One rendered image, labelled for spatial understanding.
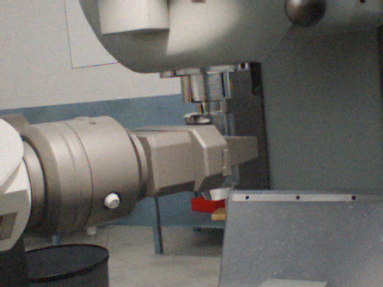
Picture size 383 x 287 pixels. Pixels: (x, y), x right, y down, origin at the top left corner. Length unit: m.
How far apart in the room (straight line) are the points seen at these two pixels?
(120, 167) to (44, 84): 5.79
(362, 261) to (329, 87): 0.25
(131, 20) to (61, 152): 0.11
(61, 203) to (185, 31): 0.16
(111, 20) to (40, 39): 5.80
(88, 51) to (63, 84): 0.44
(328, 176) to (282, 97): 0.14
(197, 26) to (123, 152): 0.11
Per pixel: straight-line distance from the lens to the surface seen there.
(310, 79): 0.93
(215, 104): 0.57
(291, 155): 0.95
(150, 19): 0.46
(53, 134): 0.46
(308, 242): 0.92
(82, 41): 5.94
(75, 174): 0.45
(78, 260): 2.82
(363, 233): 0.91
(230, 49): 0.50
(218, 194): 0.57
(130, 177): 0.48
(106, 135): 0.48
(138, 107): 5.60
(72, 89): 6.04
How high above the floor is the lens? 1.30
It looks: 6 degrees down
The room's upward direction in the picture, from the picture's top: 6 degrees counter-clockwise
